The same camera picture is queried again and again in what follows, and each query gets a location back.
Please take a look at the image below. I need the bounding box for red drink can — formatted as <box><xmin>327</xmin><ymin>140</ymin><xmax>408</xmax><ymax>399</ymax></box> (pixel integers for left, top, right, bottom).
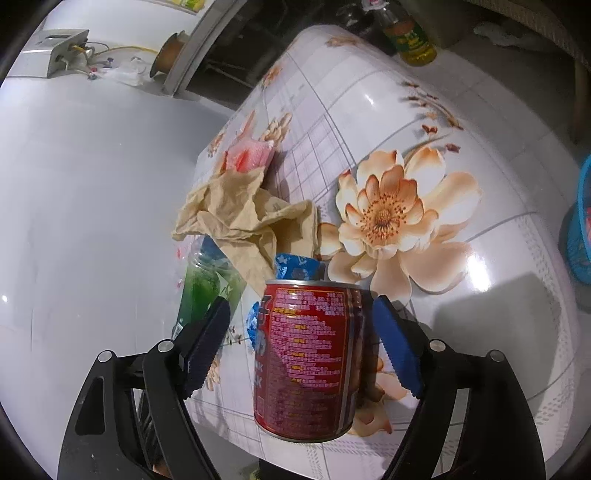
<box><xmin>253</xmin><ymin>279</ymin><xmax>365</xmax><ymax>444</ymax></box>

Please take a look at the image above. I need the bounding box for grey wall socket box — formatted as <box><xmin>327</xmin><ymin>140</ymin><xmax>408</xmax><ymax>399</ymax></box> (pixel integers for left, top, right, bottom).
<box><xmin>36</xmin><ymin>28</ymin><xmax>90</xmax><ymax>78</ymax></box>

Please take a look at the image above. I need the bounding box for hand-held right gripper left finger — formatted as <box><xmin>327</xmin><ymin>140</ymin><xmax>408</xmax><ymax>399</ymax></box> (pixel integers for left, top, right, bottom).
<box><xmin>58</xmin><ymin>298</ymin><xmax>232</xmax><ymax>480</ymax></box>

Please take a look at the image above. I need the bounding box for white cloth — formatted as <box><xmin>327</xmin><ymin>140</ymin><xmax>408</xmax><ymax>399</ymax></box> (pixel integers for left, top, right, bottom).
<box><xmin>473</xmin><ymin>21</ymin><xmax>555</xmax><ymax>49</ymax></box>

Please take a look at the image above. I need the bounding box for blue white toothpaste box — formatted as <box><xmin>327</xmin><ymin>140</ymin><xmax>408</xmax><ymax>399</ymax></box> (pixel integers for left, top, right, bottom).
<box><xmin>246</xmin><ymin>253</ymin><xmax>324</xmax><ymax>344</ymax></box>

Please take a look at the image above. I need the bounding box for pink plastic wrapper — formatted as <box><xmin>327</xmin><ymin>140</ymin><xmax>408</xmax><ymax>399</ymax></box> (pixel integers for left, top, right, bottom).
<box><xmin>224</xmin><ymin>138</ymin><xmax>278</xmax><ymax>174</ymax></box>

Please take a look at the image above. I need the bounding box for floral tablecloth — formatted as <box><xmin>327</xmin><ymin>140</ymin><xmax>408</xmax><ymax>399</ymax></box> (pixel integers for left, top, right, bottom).
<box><xmin>191</xmin><ymin>25</ymin><xmax>578</xmax><ymax>480</ymax></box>

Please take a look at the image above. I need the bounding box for crumpled beige cloth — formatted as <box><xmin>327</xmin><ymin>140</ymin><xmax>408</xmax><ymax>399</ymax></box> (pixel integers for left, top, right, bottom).
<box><xmin>171</xmin><ymin>168</ymin><xmax>319</xmax><ymax>296</ymax></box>

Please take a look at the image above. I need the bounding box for white cabinet frame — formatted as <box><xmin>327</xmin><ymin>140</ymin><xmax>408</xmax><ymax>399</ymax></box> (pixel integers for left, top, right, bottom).
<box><xmin>161</xmin><ymin>0</ymin><xmax>234</xmax><ymax>99</ymax></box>

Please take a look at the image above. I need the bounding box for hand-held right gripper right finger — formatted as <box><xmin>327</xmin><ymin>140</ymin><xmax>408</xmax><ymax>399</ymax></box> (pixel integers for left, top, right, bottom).
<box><xmin>372</xmin><ymin>294</ymin><xmax>546</xmax><ymax>480</ymax></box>

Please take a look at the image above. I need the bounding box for yellow oil bottle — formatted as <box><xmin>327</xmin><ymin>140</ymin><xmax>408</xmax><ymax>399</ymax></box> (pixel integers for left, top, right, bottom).
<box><xmin>373</xmin><ymin>0</ymin><xmax>437</xmax><ymax>68</ymax></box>

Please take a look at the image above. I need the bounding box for blue plastic basket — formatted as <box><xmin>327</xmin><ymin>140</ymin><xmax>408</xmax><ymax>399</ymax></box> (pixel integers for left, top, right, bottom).
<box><xmin>558</xmin><ymin>154</ymin><xmax>591</xmax><ymax>283</ymax></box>

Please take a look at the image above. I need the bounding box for yellow cable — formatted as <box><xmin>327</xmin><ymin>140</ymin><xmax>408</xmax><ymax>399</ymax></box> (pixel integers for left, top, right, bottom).
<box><xmin>88</xmin><ymin>41</ymin><xmax>160</xmax><ymax>55</ymax></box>

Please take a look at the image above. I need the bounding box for wire spool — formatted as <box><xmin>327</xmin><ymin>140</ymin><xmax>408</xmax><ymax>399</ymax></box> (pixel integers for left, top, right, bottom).
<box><xmin>148</xmin><ymin>31</ymin><xmax>192</xmax><ymax>80</ymax></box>

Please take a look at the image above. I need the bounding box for clear plastic bag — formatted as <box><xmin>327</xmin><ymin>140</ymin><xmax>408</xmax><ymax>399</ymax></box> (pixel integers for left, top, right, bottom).
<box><xmin>108</xmin><ymin>56</ymin><xmax>149</xmax><ymax>86</ymax></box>

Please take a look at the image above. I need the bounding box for green plastic bottle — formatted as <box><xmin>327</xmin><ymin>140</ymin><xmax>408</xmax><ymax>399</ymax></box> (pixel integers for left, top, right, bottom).
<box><xmin>172</xmin><ymin>235</ymin><xmax>247</xmax><ymax>340</ymax></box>

